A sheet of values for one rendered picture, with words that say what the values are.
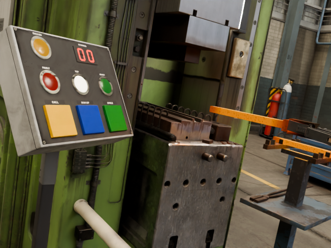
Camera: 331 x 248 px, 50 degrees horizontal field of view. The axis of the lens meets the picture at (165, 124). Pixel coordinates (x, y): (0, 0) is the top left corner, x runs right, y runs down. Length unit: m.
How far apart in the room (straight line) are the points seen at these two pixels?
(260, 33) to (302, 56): 8.86
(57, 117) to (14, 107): 0.09
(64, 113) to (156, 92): 1.02
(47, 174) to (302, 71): 9.95
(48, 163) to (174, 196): 0.51
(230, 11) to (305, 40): 9.26
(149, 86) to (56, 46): 0.92
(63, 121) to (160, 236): 0.68
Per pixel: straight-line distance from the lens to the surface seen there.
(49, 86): 0.85
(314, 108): 10.63
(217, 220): 1.53
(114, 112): 0.99
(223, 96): 1.64
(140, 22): 1.35
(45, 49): 0.89
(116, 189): 1.43
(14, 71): 0.85
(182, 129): 1.33
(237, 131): 1.76
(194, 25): 1.31
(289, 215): 1.55
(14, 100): 0.84
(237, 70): 1.65
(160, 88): 1.82
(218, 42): 1.39
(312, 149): 1.64
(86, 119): 0.89
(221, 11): 1.40
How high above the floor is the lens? 1.16
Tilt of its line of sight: 8 degrees down
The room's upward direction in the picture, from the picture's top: 10 degrees clockwise
